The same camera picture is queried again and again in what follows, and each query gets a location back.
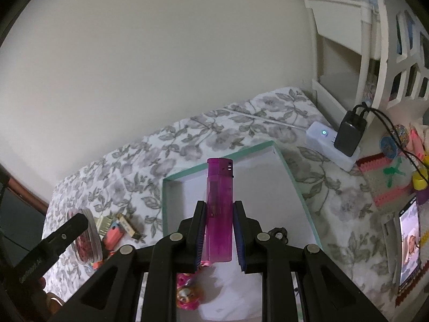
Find teal cardboard box lid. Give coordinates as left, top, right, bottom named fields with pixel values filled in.
left=162, top=141, right=324, bottom=322

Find pink toy figure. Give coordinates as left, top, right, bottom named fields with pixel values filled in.
left=176, top=260, right=215, bottom=309

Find brown wooden frame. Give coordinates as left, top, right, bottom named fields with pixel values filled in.
left=0, top=164, right=51, bottom=213

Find black charger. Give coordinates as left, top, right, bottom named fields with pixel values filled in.
left=333, top=104, right=367, bottom=158

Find green plastic piece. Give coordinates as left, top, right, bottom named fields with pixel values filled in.
left=384, top=159, right=406, bottom=186

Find person's left hand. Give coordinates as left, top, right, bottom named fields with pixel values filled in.
left=35, top=277, right=64, bottom=314

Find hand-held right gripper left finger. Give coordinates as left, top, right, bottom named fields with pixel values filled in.
left=58, top=200, right=206, bottom=322

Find round clear container pink bits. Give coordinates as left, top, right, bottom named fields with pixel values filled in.
left=66, top=208, right=103, bottom=265

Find white shelf unit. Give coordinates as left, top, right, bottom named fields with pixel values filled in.
left=291, top=0, right=429, bottom=115

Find black charging cable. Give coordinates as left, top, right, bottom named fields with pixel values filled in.
left=362, top=102, right=429, bottom=175

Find floral fleece blanket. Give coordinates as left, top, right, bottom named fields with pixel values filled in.
left=43, top=87, right=396, bottom=322

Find magenta lighter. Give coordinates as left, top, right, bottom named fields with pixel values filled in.
left=205, top=158, right=234, bottom=264

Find yellow toy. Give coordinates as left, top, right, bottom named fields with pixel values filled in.
left=412, top=169, right=429, bottom=190

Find small gold brown box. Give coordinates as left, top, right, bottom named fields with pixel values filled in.
left=116, top=213, right=141, bottom=240

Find cream hair claw clip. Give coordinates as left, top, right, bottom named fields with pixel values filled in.
left=95, top=215, right=114, bottom=235

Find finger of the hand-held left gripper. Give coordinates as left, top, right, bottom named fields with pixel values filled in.
left=40, top=213, right=89, bottom=255

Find smartphone with lit screen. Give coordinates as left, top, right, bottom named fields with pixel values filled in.
left=397, top=198, right=422, bottom=294

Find white power strip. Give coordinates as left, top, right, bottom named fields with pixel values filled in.
left=306, top=121, right=361, bottom=172

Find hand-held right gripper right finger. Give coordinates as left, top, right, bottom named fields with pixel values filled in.
left=233, top=200, right=389, bottom=322

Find orange lighter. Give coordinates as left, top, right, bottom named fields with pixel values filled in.
left=102, top=221, right=123, bottom=250

